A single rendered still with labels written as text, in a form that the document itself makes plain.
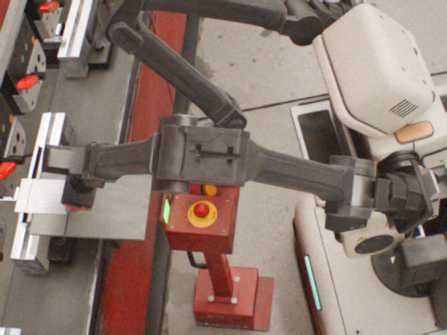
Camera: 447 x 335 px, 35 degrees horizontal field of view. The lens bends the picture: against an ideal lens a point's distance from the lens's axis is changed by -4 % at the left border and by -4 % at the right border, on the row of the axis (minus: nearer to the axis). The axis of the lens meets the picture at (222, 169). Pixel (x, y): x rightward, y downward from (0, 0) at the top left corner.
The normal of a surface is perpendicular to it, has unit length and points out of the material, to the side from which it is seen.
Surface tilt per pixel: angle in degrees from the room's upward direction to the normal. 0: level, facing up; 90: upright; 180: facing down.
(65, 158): 35
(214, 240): 90
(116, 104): 0
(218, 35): 0
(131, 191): 0
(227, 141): 25
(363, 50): 42
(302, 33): 77
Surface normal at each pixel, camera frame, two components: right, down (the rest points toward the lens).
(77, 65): -0.08, 0.87
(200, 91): 0.36, 0.63
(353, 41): -0.73, -0.23
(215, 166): -0.29, -0.11
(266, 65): -0.09, -0.50
